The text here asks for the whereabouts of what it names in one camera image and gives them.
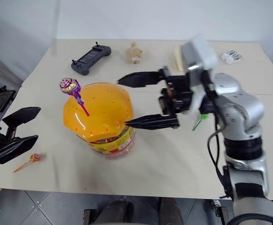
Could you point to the clear plastic lollipop jar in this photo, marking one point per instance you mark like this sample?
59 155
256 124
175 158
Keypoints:
117 146

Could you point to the purple lollipop with pink stick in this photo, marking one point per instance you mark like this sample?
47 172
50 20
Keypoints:
69 87

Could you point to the orange perforated jar lid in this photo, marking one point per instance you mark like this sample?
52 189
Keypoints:
103 110

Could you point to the lollipop with green stick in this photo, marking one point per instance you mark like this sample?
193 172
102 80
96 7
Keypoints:
198 123

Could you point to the black handheld game controller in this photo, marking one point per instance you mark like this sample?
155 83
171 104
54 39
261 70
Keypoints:
90 58

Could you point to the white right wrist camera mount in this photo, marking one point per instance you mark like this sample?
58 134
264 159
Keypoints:
200 56

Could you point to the white printed packet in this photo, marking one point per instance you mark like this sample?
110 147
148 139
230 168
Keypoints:
231 56

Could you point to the beige plush toy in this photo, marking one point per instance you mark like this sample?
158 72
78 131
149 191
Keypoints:
132 54

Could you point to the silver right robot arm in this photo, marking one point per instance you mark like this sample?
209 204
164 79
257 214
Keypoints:
241 110

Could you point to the orange lollipop with orange stick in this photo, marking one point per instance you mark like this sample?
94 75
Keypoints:
35 157

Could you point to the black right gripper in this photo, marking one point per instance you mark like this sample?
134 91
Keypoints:
179 96

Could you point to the dark grey rounded shape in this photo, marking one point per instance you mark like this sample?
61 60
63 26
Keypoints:
116 212

